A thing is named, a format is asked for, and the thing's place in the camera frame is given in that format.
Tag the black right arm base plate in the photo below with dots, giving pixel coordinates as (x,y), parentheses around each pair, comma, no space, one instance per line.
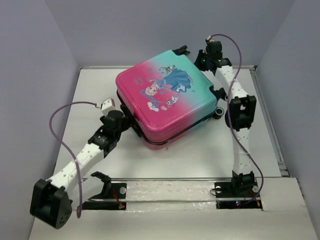
(225,199)

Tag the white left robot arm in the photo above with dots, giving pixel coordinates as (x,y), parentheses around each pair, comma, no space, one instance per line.
(53,200)

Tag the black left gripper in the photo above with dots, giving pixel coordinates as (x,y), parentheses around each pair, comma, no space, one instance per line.
(127,124)

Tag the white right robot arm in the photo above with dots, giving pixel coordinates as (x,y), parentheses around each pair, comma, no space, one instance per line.
(239,117)

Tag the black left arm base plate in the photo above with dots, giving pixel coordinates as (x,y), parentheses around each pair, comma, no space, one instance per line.
(105,194)

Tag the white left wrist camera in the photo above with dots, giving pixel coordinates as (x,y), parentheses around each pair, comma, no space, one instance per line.
(107,105)

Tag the pink and teal suitcase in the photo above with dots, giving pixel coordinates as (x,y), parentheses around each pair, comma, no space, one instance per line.
(166,97)

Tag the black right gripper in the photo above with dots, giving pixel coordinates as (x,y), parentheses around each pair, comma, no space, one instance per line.
(200,54)

